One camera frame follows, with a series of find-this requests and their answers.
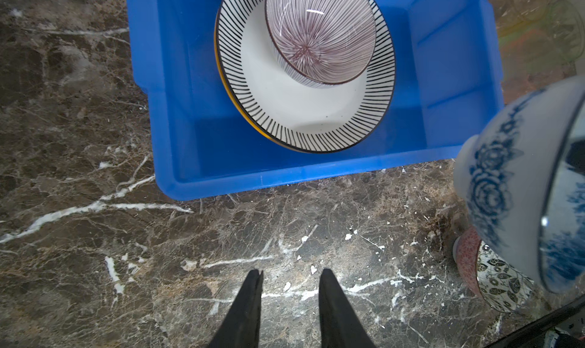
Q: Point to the red leaf pattern bowl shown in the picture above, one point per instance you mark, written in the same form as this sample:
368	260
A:
489	276

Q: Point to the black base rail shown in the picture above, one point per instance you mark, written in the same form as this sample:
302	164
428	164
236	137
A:
563	327

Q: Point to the black striped rim white plate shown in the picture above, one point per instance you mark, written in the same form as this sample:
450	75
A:
320	120

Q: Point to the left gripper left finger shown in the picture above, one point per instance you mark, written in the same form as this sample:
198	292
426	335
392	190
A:
241	325

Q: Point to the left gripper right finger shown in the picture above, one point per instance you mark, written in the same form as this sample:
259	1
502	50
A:
340	326

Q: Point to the purple striped small bowl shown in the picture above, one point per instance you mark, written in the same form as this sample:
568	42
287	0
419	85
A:
321	43

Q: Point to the green translucent cup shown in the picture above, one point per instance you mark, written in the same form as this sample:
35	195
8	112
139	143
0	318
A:
564	26

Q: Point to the dotted yellow rim plate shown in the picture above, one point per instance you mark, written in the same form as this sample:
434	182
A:
229	49

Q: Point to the pink translucent cup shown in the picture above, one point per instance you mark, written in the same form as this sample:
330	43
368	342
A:
535	59

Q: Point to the yellow translucent cup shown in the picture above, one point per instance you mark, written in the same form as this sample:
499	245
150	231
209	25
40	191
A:
512	15

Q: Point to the blue plastic bin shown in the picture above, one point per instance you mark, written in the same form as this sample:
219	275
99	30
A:
447	88

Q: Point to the blue floral white bowl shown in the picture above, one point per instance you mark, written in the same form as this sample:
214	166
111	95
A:
522	179

